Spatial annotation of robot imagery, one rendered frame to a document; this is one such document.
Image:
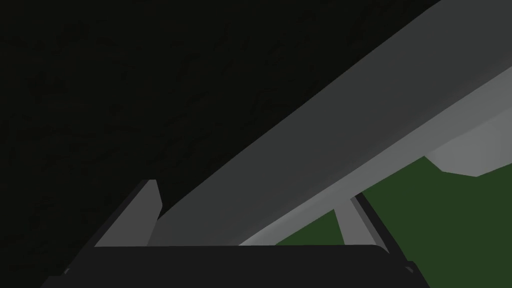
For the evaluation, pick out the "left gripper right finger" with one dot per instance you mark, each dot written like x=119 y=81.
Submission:
x=356 y=224

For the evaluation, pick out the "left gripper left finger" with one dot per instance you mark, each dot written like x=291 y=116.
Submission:
x=136 y=220

